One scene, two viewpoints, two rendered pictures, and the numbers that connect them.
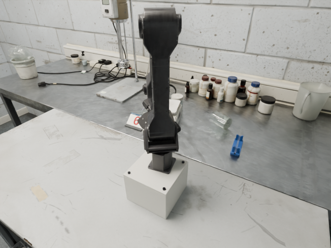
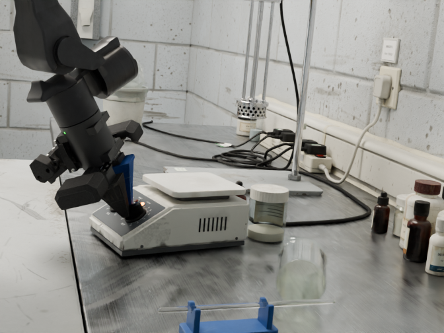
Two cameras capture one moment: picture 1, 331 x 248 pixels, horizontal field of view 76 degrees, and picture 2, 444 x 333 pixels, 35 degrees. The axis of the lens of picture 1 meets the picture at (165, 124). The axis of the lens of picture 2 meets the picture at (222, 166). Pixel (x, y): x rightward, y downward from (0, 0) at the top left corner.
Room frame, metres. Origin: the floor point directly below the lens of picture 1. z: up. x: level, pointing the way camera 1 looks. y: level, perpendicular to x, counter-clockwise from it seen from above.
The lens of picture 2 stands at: (0.14, -0.75, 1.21)
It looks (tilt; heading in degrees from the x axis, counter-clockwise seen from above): 11 degrees down; 45
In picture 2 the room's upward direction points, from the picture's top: 5 degrees clockwise
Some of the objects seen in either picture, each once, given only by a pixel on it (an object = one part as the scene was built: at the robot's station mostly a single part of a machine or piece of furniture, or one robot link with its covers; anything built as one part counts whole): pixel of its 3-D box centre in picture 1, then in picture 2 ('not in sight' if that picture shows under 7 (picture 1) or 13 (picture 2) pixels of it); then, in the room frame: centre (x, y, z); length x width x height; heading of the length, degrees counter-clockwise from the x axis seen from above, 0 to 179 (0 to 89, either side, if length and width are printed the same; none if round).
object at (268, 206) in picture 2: (177, 103); (267, 213); (0.95, -0.06, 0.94); 0.06 x 0.06 x 0.08
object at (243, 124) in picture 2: (75, 58); (246, 124); (1.73, 0.73, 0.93); 0.06 x 0.06 x 0.06
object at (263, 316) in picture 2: (237, 144); (229, 319); (0.64, -0.28, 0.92); 0.10 x 0.03 x 0.04; 155
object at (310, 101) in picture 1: (308, 102); not in sight; (0.88, -0.67, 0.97); 0.18 x 0.13 x 0.15; 131
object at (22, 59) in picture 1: (23, 61); (124, 92); (1.42, 0.95, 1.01); 0.14 x 0.14 x 0.21
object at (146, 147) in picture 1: (160, 138); not in sight; (0.45, 0.01, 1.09); 0.09 x 0.07 x 0.06; 96
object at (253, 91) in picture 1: (253, 92); not in sight; (1.03, -0.47, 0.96); 0.06 x 0.06 x 0.11
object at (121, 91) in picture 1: (125, 88); (240, 180); (1.20, 0.25, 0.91); 0.30 x 0.20 x 0.01; 150
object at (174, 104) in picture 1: (165, 105); (193, 184); (0.84, 0.00, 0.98); 0.12 x 0.12 x 0.01; 76
